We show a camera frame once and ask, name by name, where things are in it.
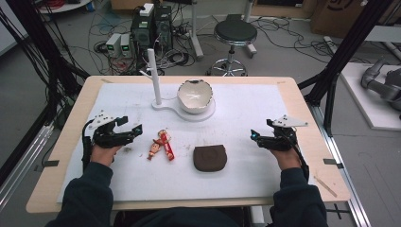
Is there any person's torso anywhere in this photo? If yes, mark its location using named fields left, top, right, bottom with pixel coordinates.
left=113, top=206, right=250, bottom=227

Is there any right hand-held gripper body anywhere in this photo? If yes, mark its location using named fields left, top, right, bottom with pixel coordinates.
left=257, top=114, right=309, bottom=152

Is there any black metal frame post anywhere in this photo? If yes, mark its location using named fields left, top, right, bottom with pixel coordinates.
left=297, top=0, right=395, bottom=137
left=5, top=0, right=91, bottom=98

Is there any red cartoon figure keychain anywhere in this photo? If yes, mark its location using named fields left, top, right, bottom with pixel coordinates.
left=147, top=129, right=176, bottom=162

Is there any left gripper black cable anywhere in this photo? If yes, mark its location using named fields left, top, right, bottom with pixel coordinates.
left=80, top=118, right=96, bottom=174

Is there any brown coin pouch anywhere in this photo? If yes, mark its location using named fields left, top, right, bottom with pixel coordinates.
left=192, top=144, right=228, bottom=173

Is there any black computer tower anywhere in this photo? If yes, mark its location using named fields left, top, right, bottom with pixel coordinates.
left=130, top=3, right=174, bottom=60

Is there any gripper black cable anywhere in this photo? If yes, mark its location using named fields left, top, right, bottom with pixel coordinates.
left=80, top=118, right=96, bottom=174
left=283, top=126, right=310, bottom=182

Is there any white power supply box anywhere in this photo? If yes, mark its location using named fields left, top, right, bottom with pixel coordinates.
left=105, top=32, right=122, bottom=59
left=119, top=33, right=132, bottom=59

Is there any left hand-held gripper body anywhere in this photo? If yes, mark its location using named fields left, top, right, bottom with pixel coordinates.
left=87, top=110, right=137, bottom=149

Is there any white egg-shaped bowl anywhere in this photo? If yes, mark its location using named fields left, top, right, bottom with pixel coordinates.
left=177, top=79, right=215, bottom=114

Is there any white hanger stand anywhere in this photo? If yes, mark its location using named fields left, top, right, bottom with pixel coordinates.
left=139, top=47, right=217, bottom=123

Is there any person's right hand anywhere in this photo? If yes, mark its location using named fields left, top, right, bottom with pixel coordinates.
left=270, top=147, right=303, bottom=172

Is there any cardboard box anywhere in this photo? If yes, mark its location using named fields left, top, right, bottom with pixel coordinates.
left=310, top=0, right=401, bottom=41

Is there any black round stool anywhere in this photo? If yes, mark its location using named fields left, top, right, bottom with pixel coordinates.
left=207, top=19, right=259, bottom=78

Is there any person's left hand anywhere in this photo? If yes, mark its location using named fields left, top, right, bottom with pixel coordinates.
left=90, top=143, right=123, bottom=167

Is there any wooden stick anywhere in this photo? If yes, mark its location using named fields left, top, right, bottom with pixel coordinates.
left=313, top=175, right=339, bottom=199

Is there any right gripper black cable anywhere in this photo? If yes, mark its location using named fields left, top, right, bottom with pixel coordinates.
left=283, top=126, right=310, bottom=182

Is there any white table mat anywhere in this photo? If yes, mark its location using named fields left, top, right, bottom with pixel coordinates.
left=57, top=82, right=316, bottom=203

